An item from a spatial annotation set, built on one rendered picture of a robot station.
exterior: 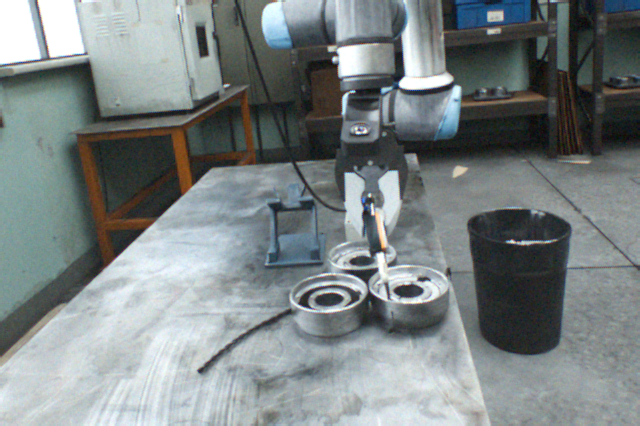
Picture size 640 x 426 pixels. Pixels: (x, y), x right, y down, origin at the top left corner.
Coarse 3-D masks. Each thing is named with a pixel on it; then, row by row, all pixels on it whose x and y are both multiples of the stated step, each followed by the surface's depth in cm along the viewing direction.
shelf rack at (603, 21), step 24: (576, 0) 414; (600, 0) 367; (576, 24) 419; (600, 24) 370; (624, 24) 369; (576, 48) 423; (600, 48) 375; (576, 72) 419; (600, 72) 379; (576, 96) 432; (600, 96) 382; (624, 96) 380; (600, 120) 388; (600, 144) 391
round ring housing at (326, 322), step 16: (304, 288) 76; (336, 288) 75; (320, 304) 75; (336, 304) 75; (352, 304) 68; (368, 304) 71; (304, 320) 69; (320, 320) 68; (336, 320) 68; (352, 320) 68; (320, 336) 69; (336, 336) 69
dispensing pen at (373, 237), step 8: (368, 200) 74; (368, 208) 74; (368, 216) 72; (368, 224) 71; (376, 224) 71; (368, 232) 71; (376, 232) 71; (368, 240) 71; (376, 240) 70; (368, 248) 70; (376, 248) 70; (376, 256) 71; (384, 256) 71; (384, 264) 70; (384, 272) 70; (384, 280) 70; (392, 312) 68
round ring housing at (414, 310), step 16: (400, 272) 77; (416, 272) 77; (432, 272) 75; (400, 288) 74; (416, 288) 74; (448, 288) 70; (384, 304) 69; (400, 304) 68; (416, 304) 67; (432, 304) 67; (448, 304) 70; (384, 320) 71; (400, 320) 68; (416, 320) 68; (432, 320) 69
